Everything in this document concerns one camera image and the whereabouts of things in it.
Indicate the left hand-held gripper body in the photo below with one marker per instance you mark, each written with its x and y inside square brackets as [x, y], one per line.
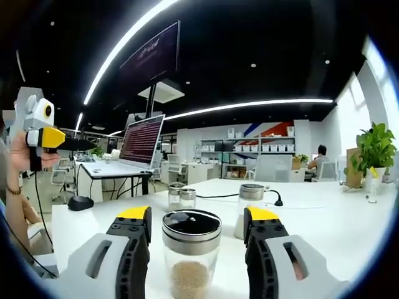
[37, 112]

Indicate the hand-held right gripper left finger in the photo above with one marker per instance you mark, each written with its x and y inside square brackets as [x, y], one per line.
[134, 255]

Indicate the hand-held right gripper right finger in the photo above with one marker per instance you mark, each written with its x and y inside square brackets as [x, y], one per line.
[262, 258]

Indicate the seasoning bottle brown granules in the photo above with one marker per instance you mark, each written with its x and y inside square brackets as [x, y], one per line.
[190, 236]

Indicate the seasoning bottle pale tan powder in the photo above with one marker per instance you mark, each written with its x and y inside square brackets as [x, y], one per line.
[251, 194]

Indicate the person's left hand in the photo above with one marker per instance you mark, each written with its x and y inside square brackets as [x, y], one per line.
[20, 152]

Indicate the small green plant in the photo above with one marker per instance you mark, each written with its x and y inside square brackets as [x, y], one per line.
[97, 152]

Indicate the white desk black legs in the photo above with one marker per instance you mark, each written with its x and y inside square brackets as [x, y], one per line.
[87, 166]

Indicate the long ceiling light strip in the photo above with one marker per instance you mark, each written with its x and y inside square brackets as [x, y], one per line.
[87, 97]
[280, 101]

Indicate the black computer mouse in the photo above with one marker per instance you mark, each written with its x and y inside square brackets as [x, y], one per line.
[80, 203]

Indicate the silver open laptop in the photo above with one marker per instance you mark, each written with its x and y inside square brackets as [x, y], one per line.
[140, 140]

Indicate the white mesh office chair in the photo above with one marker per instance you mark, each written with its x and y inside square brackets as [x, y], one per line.
[274, 168]

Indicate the ceiling air conditioner unit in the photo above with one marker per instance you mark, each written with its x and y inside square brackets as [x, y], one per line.
[162, 90]

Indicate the row of white storage bins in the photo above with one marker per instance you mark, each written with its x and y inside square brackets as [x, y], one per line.
[271, 148]

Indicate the hanging dark screen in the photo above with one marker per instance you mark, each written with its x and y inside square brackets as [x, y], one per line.
[152, 53]

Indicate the white storage shelf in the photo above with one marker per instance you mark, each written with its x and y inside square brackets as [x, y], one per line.
[249, 138]

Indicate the brown paper bag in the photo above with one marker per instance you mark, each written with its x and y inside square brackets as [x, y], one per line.
[353, 168]

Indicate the potted green plant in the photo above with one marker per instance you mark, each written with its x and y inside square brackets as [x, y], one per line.
[374, 146]

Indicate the large bright window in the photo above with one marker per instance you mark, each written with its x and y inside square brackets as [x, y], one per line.
[352, 118]

